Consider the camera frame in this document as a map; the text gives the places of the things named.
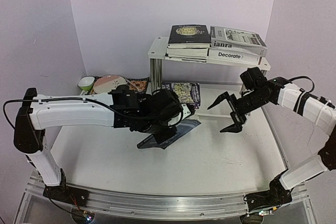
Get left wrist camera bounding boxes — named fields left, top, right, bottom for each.
left=181, top=103, right=195, bottom=120

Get blue orange paperback book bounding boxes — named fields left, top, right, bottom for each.
left=166, top=48, right=208, bottom=57

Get glass cup with brown band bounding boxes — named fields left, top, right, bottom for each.
left=116, top=84, right=129, bottom=91

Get grey photo cover book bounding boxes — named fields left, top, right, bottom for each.
left=210, top=26, right=268, bottom=57

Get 52-Storey Treehouse book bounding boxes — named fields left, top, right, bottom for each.
left=161, top=82, right=201, bottom=109

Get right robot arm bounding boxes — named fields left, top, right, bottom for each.
left=209, top=67, right=335, bottom=214

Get white pink plate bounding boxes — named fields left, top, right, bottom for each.
left=93, top=75, right=127, bottom=94

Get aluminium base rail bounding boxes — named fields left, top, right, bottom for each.
left=25, top=176, right=309, bottom=217

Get brown Decorate book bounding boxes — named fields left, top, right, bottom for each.
left=208, top=49, right=261, bottom=65

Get patterned placemat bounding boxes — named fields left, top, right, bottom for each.
left=80, top=77, right=150, bottom=95

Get black notebook with barcode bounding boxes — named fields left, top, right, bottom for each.
left=167, top=25, right=211, bottom=48

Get green bowl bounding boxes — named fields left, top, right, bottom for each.
left=78, top=77, right=95, bottom=91

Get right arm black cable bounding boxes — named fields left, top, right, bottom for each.
left=287, top=76, right=315, bottom=93

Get dark blue paperback book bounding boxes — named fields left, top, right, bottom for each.
left=137, top=120, right=201, bottom=150

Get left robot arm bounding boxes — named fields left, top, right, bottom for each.
left=12, top=84, right=193, bottom=207

